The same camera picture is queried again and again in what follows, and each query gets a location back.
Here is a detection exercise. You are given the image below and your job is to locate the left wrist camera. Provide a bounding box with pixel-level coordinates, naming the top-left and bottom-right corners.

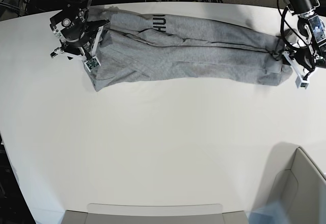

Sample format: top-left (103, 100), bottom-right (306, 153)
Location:
top-left (295, 76), bottom-right (310, 90)

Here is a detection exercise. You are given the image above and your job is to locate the grey cardboard box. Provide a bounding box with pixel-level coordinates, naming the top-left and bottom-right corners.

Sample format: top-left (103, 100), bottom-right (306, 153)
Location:
top-left (268, 147), bottom-right (325, 223)

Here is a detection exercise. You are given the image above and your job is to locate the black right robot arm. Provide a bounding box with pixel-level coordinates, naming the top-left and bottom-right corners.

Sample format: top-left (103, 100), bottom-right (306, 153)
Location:
top-left (50, 0), bottom-right (110, 66)

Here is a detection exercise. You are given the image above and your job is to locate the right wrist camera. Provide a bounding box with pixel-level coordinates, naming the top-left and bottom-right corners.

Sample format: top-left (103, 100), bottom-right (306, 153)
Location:
top-left (84, 57), bottom-right (101, 72)

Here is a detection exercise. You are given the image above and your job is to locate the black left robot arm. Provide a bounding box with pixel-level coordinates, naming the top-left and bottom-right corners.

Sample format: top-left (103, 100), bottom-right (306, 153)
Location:
top-left (284, 0), bottom-right (325, 68)

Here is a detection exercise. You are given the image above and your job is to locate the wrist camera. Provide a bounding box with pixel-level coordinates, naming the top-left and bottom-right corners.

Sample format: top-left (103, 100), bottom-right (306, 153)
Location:
top-left (295, 76), bottom-right (310, 90)
top-left (84, 57), bottom-right (101, 72)

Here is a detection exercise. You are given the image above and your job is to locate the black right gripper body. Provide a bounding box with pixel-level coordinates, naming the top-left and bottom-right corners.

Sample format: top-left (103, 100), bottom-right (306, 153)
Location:
top-left (50, 9), bottom-right (94, 56)

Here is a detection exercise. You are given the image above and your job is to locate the grey T-shirt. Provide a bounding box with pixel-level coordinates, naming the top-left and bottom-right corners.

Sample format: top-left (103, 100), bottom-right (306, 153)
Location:
top-left (88, 8), bottom-right (292, 91)

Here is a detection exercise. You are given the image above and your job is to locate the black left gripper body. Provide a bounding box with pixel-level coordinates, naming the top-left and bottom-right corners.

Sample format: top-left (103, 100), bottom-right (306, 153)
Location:
top-left (294, 47), bottom-right (325, 74)

